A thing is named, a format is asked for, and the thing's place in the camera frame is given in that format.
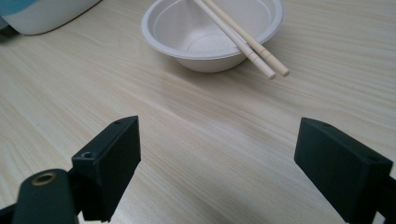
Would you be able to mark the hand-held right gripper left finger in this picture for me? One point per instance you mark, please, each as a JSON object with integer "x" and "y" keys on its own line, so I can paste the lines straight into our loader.
{"x": 107, "y": 161}

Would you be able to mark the white disposable bowl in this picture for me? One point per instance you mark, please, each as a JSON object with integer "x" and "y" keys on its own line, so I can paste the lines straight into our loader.
{"x": 186, "y": 31}

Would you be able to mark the wooden chopstick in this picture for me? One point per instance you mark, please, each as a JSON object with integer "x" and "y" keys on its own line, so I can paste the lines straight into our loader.
{"x": 237, "y": 40}

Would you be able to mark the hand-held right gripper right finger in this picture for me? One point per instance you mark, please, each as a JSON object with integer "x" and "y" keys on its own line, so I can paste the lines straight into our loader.
{"x": 339, "y": 168}

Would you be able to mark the wooden chopsticks pair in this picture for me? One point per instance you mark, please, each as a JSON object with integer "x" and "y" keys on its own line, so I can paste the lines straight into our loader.
{"x": 251, "y": 39}

